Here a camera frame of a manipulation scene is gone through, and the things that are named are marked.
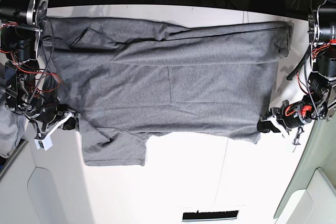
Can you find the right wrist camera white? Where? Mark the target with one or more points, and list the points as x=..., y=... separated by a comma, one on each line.
x=45, y=143

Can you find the grey clothes pile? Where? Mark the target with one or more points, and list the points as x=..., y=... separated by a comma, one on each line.
x=12, y=126

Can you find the grey t-shirt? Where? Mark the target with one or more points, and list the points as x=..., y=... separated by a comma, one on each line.
x=131, y=79

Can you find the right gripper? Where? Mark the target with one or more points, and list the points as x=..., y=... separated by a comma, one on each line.
x=49, y=118

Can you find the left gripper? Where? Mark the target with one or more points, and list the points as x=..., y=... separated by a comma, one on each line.
x=286, y=118

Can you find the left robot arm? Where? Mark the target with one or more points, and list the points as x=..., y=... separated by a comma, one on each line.
x=318, y=86

